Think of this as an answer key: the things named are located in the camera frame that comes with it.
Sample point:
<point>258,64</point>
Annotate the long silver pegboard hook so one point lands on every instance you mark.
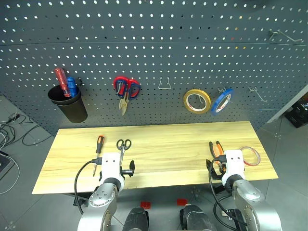
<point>284,35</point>

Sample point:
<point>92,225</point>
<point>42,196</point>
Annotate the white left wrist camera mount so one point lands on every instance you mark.
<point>110,166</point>

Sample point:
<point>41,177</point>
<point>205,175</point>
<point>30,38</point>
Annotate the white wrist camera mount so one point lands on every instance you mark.
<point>234,163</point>
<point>110,166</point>

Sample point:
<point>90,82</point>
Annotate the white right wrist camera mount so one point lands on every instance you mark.
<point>234,163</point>

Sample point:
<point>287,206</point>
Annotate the clear red tape roll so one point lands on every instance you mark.
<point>257,156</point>

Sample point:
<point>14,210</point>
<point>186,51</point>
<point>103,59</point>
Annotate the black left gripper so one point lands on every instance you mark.
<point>126,172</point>

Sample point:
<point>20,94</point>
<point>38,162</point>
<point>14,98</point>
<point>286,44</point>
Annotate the red and blue scissors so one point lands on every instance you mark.
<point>123,103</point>

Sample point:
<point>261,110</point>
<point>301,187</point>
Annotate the grey floor device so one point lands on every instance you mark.
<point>4,164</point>

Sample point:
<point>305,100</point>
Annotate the black scissors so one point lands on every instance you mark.
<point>123,151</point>

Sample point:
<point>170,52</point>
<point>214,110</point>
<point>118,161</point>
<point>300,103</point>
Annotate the orange and black pliers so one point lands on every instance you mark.
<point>213,149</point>

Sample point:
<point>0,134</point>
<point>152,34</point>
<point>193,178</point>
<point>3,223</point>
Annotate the orange and black screwdriver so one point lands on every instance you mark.
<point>99,144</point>

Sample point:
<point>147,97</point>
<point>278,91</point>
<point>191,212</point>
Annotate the black box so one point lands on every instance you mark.
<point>297,115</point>

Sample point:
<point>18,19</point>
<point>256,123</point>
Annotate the yellow tape roll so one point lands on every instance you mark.
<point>185,102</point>

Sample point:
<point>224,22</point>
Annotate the black cup bracket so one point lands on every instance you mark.
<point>79,82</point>

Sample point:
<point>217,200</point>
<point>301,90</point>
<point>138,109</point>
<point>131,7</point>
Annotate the grey metal pegboard wall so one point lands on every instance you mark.
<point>154,48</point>

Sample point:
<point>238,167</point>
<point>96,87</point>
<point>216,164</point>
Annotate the black cup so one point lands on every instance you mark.
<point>72,110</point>

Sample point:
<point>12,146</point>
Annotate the blue tape roll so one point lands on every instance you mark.
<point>214,107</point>

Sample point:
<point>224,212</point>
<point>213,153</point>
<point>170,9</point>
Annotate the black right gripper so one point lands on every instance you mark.
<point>217,176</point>

